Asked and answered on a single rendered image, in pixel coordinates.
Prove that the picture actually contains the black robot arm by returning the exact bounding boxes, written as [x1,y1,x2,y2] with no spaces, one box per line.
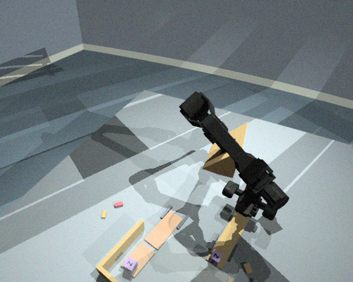
[179,91,289,218]

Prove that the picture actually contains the small pink block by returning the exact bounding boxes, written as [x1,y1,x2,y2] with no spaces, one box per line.
[115,201,124,207]

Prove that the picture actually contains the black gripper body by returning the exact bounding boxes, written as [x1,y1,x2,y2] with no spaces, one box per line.
[222,180,277,221]

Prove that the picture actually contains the purple cube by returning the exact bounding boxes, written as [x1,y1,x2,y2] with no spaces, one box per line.
[208,249,223,266]

